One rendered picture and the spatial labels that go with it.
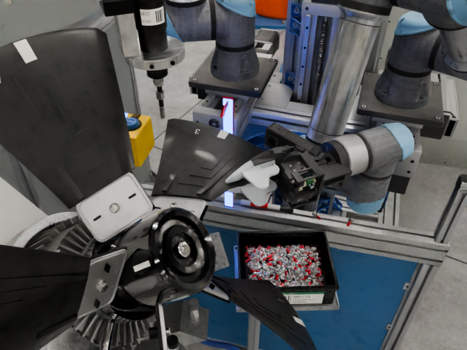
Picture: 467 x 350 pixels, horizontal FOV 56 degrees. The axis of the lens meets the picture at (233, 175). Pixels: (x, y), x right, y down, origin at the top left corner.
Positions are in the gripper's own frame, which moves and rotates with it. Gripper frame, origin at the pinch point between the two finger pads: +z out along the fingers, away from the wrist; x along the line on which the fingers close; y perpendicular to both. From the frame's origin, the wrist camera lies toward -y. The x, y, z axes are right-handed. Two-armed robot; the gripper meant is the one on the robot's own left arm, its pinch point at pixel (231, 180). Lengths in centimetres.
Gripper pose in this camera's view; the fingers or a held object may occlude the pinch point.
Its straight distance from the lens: 75.5
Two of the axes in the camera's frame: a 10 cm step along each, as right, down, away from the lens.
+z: -9.2, 2.6, -3.0
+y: 4.0, 6.8, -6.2
